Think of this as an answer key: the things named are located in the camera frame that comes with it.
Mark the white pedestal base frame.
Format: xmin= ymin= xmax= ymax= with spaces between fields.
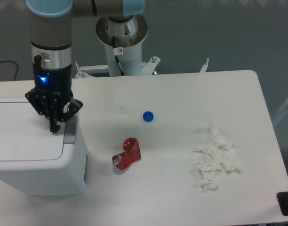
xmin=74 ymin=56 xmax=210 ymax=79

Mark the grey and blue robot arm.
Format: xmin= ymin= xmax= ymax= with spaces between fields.
xmin=25 ymin=0 xmax=148 ymax=133

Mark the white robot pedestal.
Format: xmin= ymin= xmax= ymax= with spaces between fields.
xmin=96 ymin=14 xmax=148 ymax=76

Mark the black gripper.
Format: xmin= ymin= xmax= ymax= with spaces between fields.
xmin=25 ymin=55 xmax=83 ymax=133

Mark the white frame at right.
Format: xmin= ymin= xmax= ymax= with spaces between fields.
xmin=272 ymin=97 xmax=288 ymax=128

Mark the crumpled white tissue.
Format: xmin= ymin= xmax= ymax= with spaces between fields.
xmin=192 ymin=127 xmax=242 ymax=192

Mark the black device at edge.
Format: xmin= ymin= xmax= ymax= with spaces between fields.
xmin=277 ymin=192 xmax=288 ymax=216

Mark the black floor cable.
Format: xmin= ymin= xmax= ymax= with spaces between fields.
xmin=0 ymin=60 xmax=19 ymax=82

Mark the crushed red can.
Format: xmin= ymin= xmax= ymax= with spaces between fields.
xmin=112 ymin=137 xmax=141 ymax=175

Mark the black cable on pedestal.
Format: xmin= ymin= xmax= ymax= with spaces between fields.
xmin=112 ymin=35 xmax=126 ymax=77

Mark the white plastic trash can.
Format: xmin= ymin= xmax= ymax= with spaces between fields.
xmin=0 ymin=97 xmax=88 ymax=195

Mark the blue bottle cap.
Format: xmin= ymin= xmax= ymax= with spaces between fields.
xmin=143 ymin=111 xmax=154 ymax=122

